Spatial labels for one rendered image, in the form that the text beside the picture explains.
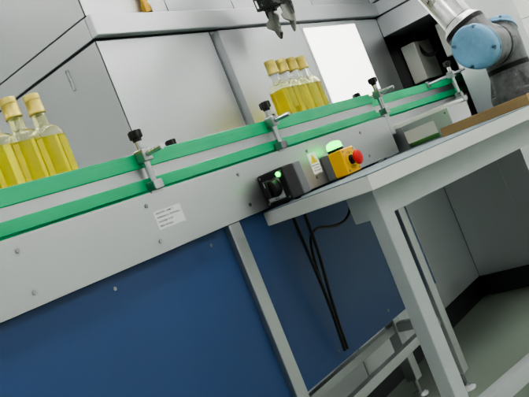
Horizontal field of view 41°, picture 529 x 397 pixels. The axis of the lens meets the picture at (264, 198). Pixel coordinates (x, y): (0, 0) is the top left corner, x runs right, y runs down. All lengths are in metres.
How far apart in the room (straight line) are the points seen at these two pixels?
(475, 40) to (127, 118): 0.93
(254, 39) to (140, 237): 1.15
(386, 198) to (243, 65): 0.93
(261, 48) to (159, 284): 1.18
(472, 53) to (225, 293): 0.91
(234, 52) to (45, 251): 1.20
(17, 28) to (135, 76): 0.40
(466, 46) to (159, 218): 0.95
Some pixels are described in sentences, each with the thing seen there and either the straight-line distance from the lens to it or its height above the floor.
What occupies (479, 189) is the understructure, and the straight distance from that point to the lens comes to 3.16.
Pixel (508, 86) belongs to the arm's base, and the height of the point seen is 0.81.
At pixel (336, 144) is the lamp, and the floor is 0.84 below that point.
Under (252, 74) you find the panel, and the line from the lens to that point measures 2.29.
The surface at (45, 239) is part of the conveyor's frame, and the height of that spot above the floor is 0.86.
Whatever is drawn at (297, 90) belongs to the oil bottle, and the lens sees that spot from 2.18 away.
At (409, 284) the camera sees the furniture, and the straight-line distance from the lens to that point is 1.50.
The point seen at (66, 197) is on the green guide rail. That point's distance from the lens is 1.34.
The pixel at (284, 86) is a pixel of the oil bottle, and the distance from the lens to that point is 2.14.
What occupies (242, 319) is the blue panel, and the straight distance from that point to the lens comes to 1.55.
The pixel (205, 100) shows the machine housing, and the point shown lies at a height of 1.12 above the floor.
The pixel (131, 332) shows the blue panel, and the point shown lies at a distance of 1.35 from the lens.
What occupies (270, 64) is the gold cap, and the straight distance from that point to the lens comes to 2.16.
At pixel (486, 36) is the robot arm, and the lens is 1.92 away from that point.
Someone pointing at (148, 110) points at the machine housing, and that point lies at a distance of 1.95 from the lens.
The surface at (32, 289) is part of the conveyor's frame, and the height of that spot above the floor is 0.79.
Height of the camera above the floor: 0.79
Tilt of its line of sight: level
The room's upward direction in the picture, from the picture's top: 22 degrees counter-clockwise
